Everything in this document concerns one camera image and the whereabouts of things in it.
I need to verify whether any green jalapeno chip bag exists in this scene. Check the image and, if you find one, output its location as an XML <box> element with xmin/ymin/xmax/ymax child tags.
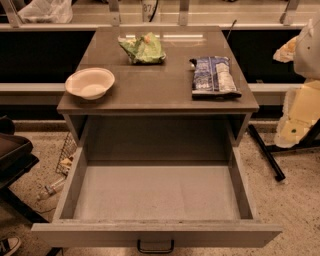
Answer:
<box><xmin>118</xmin><ymin>32</ymin><xmax>166</xmax><ymax>64</ymax></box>

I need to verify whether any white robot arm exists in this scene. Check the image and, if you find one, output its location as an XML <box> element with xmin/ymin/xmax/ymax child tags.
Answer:
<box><xmin>273</xmin><ymin>12</ymin><xmax>320</xmax><ymax>148</ymax></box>

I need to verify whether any grey drawer cabinet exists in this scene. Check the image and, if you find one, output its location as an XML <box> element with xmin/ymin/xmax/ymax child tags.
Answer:
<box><xmin>58</xmin><ymin>26</ymin><xmax>259</xmax><ymax>140</ymax></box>

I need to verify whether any blue chip bag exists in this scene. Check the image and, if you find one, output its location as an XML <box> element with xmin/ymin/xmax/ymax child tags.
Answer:
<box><xmin>189</xmin><ymin>56</ymin><xmax>242</xmax><ymax>99</ymax></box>

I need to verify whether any open grey top drawer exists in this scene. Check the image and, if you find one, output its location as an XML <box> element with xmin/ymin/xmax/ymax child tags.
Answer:
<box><xmin>30</xmin><ymin>114</ymin><xmax>284</xmax><ymax>249</ymax></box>

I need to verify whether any white plastic bag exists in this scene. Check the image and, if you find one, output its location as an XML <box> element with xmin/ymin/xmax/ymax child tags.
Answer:
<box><xmin>18</xmin><ymin>0</ymin><xmax>73</xmax><ymax>24</ymax></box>

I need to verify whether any white paper bowl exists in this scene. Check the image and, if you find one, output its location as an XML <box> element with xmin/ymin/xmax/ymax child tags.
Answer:
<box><xmin>65</xmin><ymin>68</ymin><xmax>115</xmax><ymax>100</ymax></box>

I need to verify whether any clear plastic bottle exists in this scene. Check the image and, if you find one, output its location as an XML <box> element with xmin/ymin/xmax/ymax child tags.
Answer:
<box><xmin>37</xmin><ymin>178</ymin><xmax>65</xmax><ymax>201</ymax></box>

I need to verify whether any black chair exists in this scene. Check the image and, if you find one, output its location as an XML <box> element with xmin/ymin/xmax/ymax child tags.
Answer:
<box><xmin>0</xmin><ymin>116</ymin><xmax>47</xmax><ymax>223</ymax></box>

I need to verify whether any black and white sneaker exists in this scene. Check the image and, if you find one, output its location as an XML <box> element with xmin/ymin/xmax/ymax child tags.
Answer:
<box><xmin>0</xmin><ymin>237</ymin><xmax>21</xmax><ymax>256</ymax></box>

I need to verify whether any wire basket on floor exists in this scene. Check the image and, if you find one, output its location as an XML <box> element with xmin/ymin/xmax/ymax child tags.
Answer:
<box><xmin>56</xmin><ymin>133</ymin><xmax>77</xmax><ymax>175</ymax></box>

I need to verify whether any black drawer handle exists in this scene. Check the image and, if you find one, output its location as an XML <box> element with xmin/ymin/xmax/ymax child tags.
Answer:
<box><xmin>137</xmin><ymin>240</ymin><xmax>175</xmax><ymax>254</ymax></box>

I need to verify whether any black table leg frame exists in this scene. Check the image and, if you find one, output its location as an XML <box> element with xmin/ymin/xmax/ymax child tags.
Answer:
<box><xmin>248</xmin><ymin>119</ymin><xmax>320</xmax><ymax>182</ymax></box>

